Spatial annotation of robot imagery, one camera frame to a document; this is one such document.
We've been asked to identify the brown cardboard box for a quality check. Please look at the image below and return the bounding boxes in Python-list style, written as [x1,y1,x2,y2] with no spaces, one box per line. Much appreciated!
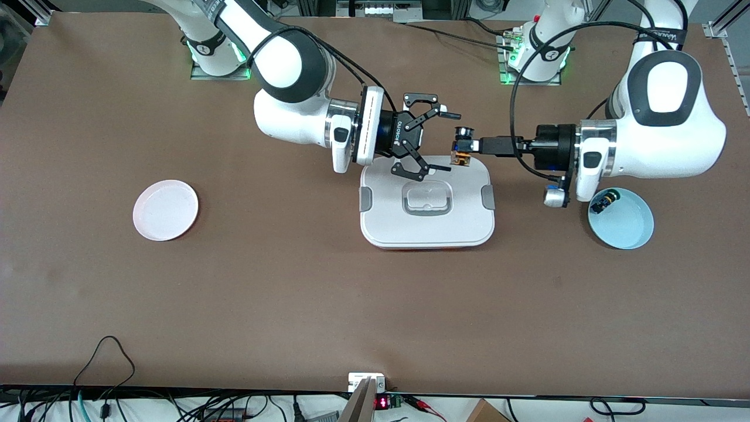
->
[466,399,512,422]

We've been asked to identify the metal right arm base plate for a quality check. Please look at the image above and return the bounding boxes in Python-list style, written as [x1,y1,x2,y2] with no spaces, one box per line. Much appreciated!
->
[190,26,257,81]

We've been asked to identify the small black cable loop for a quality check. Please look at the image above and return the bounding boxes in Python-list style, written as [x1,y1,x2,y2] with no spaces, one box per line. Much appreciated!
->
[589,397,646,417]

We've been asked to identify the aluminium frame with white light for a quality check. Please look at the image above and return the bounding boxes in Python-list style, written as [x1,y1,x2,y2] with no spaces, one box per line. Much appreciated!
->
[336,0,424,23]

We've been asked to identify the red clip lead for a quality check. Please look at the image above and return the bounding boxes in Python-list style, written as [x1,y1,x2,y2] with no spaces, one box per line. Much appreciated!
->
[409,396,447,421]

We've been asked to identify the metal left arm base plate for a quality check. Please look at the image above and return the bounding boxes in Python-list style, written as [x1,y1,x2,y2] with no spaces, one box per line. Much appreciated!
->
[497,32,562,87]

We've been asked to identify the aluminium camera mount bar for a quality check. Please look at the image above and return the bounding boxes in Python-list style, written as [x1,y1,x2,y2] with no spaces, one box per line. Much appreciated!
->
[340,373,387,422]

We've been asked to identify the small blue yellow part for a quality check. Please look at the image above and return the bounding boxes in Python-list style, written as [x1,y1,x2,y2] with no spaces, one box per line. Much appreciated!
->
[591,191,622,215]

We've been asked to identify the pink round plate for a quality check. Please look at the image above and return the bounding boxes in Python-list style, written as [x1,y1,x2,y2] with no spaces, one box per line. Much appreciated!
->
[133,179,199,242]

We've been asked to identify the white lidded box grey latches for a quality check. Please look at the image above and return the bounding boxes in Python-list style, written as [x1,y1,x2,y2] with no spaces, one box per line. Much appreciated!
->
[359,155,496,251]

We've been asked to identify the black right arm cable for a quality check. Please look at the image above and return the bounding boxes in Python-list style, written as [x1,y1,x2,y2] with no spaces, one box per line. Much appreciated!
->
[246,25,383,112]

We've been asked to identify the black cable to arm base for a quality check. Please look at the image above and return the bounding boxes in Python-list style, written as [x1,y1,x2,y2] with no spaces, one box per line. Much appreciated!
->
[404,21,519,52]

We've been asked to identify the black looped table cable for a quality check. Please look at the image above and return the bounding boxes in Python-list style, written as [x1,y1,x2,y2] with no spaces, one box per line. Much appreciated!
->
[73,335,137,405]

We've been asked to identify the light blue round plate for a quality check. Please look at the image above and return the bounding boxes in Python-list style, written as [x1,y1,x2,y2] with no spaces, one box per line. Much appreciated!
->
[588,187,654,250]

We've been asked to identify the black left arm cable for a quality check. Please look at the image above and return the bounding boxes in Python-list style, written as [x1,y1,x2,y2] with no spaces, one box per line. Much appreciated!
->
[509,0,690,183]

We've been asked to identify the orange push-button switch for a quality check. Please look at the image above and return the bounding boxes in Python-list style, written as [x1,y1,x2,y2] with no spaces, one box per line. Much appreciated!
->
[450,125,477,168]

